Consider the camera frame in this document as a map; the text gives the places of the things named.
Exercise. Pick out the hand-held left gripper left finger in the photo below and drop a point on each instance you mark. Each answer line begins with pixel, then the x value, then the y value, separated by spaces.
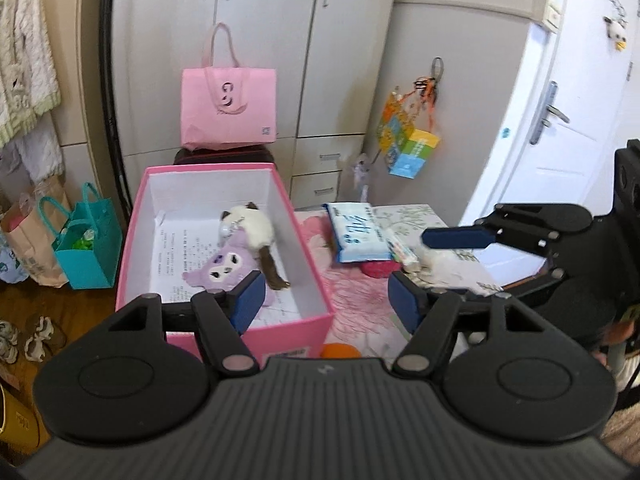
pixel 247 301

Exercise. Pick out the beige wardrobe drawer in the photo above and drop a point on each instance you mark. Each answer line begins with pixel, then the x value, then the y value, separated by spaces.
pixel 317 190
pixel 330 155

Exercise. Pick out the pink tote bag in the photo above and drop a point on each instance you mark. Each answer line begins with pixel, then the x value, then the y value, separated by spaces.
pixel 225 120

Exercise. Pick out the pair of sandals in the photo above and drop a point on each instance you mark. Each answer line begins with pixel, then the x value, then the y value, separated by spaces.
pixel 37 337

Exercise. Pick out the orange soft sponge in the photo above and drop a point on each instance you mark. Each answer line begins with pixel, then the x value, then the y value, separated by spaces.
pixel 340 351

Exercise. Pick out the teal plastic tote bag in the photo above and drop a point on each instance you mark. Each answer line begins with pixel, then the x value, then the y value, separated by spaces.
pixel 90 265

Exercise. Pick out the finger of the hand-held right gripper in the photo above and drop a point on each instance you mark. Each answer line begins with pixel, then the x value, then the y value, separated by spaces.
pixel 455 238
pixel 540 285

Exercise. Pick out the pink cardboard box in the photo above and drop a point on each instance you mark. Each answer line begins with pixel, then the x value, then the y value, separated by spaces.
pixel 310 331

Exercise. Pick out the floral bed sheet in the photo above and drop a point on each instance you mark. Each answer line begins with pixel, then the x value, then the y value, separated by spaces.
pixel 360 305

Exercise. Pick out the small translucent purple pouch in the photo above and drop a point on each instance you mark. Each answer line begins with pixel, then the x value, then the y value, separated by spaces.
pixel 361 172

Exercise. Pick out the beige wardrobe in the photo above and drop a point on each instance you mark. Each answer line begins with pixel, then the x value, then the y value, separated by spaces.
pixel 165 20

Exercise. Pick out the white and brown slipper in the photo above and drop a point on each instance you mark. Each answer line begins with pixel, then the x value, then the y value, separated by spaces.
pixel 7 341

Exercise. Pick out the white door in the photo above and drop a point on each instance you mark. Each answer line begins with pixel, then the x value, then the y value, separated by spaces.
pixel 575 85

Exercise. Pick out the purple character plush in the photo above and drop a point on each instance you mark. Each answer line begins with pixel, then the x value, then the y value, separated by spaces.
pixel 225 261

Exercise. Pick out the orange and black ribbon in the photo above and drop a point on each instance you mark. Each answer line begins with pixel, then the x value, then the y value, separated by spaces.
pixel 430 85

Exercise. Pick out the cream fleece jacket green trim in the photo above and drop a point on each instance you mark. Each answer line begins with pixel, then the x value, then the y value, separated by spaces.
pixel 25 35

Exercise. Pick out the brown paper bag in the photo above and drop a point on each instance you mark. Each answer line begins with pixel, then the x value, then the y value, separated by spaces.
pixel 35 255

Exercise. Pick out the white and brown cat plush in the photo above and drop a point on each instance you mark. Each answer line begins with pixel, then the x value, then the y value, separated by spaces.
pixel 252 232

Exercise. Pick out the printed paper sheet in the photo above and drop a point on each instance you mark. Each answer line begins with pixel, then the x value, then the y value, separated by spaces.
pixel 172 255

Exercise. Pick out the colourful paper gift bag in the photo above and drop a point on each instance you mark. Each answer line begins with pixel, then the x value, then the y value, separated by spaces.
pixel 410 152

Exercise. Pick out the red strawberry plush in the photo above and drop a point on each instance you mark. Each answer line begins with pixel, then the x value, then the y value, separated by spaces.
pixel 377 269

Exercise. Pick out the white printed tube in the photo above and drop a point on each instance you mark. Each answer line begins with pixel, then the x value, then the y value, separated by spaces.
pixel 400 251

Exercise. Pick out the pale blue printed bag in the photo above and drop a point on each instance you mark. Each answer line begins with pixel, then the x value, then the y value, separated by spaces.
pixel 10 266

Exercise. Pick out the white fluffy plush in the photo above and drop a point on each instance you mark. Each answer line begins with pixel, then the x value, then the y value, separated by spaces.
pixel 450 266

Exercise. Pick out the white fleece garment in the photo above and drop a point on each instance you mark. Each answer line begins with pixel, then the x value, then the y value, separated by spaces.
pixel 37 152

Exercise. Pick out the small white duck plush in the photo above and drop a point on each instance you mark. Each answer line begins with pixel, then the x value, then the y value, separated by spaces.
pixel 616 32

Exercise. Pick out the blue and white tissue pack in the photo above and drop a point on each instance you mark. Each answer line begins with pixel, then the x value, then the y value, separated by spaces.
pixel 357 232

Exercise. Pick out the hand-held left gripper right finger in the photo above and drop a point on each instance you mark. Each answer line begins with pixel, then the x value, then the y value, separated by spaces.
pixel 402 296

